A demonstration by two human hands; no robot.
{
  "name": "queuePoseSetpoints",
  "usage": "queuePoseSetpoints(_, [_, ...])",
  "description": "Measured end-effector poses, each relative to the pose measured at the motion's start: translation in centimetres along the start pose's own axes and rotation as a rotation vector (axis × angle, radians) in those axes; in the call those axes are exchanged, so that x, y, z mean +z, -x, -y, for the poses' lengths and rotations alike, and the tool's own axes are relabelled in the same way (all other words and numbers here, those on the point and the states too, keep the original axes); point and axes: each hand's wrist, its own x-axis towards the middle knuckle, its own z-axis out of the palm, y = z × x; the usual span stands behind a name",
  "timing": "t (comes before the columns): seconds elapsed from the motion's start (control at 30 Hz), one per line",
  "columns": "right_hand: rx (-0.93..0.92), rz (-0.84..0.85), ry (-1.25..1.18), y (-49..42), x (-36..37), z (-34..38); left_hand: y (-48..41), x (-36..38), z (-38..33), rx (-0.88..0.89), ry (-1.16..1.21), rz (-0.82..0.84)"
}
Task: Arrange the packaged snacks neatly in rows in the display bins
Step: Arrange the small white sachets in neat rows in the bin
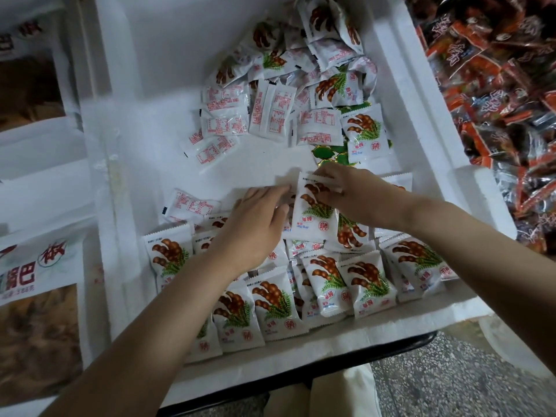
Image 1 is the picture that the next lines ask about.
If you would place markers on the person's right hand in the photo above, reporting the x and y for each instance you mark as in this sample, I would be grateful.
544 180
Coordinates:
365 197

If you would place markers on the person's left hand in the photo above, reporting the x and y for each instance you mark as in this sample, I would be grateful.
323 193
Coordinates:
252 228

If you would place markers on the white printed snack packet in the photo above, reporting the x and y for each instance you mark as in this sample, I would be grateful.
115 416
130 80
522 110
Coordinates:
313 212

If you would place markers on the pile of white printed packets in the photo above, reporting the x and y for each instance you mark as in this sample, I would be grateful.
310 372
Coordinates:
269 108

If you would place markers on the pile of dark red packets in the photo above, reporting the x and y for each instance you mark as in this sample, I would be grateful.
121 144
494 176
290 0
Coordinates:
495 91

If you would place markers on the white bag of orange crisps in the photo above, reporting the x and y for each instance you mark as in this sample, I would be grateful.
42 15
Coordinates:
35 343
26 91

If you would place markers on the person's left forearm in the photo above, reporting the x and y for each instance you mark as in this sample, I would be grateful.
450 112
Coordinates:
130 343

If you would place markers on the person's right forearm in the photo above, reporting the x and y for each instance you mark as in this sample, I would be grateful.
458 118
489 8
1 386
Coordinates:
486 260

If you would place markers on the person's beige trousers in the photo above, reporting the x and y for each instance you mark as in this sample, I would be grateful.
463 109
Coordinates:
343 395

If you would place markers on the clear round plastic tub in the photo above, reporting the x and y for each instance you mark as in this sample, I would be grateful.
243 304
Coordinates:
521 347

